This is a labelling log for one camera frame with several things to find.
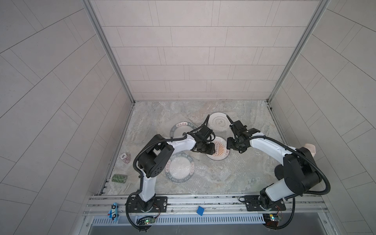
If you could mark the beige foam microphone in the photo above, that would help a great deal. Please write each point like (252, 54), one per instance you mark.
(311, 148)

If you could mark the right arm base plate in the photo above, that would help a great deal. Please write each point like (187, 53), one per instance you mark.
(260, 203)

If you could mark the circuit board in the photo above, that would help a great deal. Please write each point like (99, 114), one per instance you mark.
(146, 220)
(272, 220)

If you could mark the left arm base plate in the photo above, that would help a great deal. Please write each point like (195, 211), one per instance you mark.
(155, 204)

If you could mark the blue square tag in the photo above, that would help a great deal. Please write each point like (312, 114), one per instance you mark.
(200, 211)

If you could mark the white plate concentric rings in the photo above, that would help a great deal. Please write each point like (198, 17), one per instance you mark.
(218, 121)

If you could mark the green rimmed plate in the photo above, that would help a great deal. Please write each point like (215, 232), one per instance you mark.
(180, 168)
(180, 128)

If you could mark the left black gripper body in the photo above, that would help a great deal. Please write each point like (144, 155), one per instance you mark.
(205, 148)

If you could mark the left circuit board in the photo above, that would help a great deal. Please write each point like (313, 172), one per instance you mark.
(146, 220)

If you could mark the green rimmed plate near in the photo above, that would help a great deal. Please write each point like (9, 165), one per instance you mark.
(180, 168)

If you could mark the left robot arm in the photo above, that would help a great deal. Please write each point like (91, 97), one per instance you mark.
(153, 158)

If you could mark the green patterned roll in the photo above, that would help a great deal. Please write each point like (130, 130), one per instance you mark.
(119, 178)

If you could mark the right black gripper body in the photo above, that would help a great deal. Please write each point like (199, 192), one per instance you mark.
(235, 144)

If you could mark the pink patterned small object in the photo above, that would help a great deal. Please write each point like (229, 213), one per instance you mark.
(125, 157)

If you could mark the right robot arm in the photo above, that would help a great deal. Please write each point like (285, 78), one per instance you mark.
(297, 173)

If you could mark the orange sunburst dinner plate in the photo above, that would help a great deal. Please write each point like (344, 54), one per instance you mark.
(221, 152)

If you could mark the right circuit board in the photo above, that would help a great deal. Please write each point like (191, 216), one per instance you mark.
(272, 220)

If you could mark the green rimmed plate far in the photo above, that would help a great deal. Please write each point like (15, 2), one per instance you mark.
(180, 128)

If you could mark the bubble wrap sheet near plate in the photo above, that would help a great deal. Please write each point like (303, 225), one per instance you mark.
(199, 183)

